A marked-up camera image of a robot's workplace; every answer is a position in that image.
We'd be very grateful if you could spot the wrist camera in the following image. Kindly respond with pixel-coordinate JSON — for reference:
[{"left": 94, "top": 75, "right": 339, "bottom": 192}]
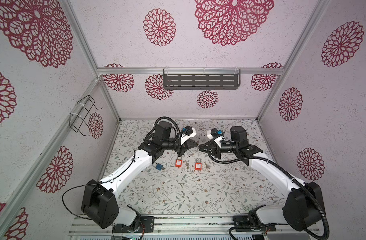
[
  {"left": 181, "top": 126, "right": 197, "bottom": 144},
  {"left": 207, "top": 128, "right": 225, "bottom": 146}
]

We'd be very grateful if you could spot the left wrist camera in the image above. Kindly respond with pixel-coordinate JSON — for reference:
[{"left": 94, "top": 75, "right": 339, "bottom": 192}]
[{"left": 181, "top": 126, "right": 197, "bottom": 144}]

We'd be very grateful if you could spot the red padlock with property label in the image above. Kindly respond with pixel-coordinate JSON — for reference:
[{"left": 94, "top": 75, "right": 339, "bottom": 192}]
[{"left": 195, "top": 158, "right": 202, "bottom": 171}]

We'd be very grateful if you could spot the aluminium front rail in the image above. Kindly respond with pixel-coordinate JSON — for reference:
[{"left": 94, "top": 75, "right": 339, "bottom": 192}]
[{"left": 66, "top": 214, "right": 313, "bottom": 240}]

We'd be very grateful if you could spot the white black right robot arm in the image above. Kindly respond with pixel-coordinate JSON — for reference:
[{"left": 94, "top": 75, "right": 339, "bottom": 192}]
[{"left": 199, "top": 126, "right": 330, "bottom": 240}]

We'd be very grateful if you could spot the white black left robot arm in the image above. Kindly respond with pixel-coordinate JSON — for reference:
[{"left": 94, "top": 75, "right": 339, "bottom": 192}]
[{"left": 74, "top": 117, "right": 198, "bottom": 232}]

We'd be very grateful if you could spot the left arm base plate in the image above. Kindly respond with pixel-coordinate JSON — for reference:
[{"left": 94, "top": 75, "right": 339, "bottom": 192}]
[{"left": 113, "top": 216, "right": 155, "bottom": 234}]

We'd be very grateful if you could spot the grey metal wall shelf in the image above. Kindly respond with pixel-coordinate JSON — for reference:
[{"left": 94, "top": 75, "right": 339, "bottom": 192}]
[{"left": 162, "top": 69, "right": 241, "bottom": 90}]

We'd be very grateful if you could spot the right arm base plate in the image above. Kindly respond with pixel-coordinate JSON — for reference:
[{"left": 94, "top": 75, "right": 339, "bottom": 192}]
[{"left": 232, "top": 215, "right": 277, "bottom": 232}]

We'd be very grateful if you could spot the red padlock with warning label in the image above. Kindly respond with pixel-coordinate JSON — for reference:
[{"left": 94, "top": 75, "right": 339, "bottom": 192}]
[{"left": 175, "top": 156, "right": 183, "bottom": 168}]

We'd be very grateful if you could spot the black wire wall basket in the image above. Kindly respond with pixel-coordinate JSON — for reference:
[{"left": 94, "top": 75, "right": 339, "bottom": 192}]
[{"left": 69, "top": 95, "right": 103, "bottom": 138}]

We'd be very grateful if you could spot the blue padlock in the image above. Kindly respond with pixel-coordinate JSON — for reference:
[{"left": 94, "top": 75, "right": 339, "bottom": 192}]
[{"left": 155, "top": 164, "right": 164, "bottom": 171}]

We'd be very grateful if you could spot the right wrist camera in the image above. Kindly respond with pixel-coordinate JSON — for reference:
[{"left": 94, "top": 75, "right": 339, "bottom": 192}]
[{"left": 207, "top": 128, "right": 225, "bottom": 146}]

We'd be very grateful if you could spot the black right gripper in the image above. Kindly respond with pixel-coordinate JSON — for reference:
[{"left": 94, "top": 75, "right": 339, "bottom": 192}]
[{"left": 198, "top": 140, "right": 238, "bottom": 161}]

